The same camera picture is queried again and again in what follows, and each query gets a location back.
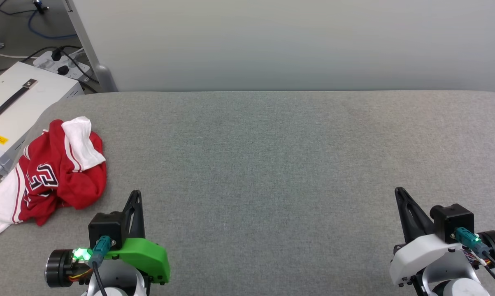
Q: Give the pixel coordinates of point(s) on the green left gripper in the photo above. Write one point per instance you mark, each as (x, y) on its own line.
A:
(148, 257)

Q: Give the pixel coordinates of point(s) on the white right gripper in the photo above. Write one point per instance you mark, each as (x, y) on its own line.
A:
(420, 257)

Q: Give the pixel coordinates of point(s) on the red white basketball jersey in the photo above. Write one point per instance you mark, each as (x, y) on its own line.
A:
(78, 185)

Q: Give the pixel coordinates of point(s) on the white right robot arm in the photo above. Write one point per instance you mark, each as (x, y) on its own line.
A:
(461, 287)

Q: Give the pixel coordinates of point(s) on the white power strip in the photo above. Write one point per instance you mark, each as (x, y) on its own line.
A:
(76, 70)

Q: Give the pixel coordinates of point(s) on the black power plug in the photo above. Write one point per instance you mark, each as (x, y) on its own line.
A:
(63, 70)
(57, 54)

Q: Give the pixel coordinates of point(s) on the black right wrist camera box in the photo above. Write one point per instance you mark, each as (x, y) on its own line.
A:
(451, 220)

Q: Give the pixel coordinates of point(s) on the grey metal post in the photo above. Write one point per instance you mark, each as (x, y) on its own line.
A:
(105, 78)

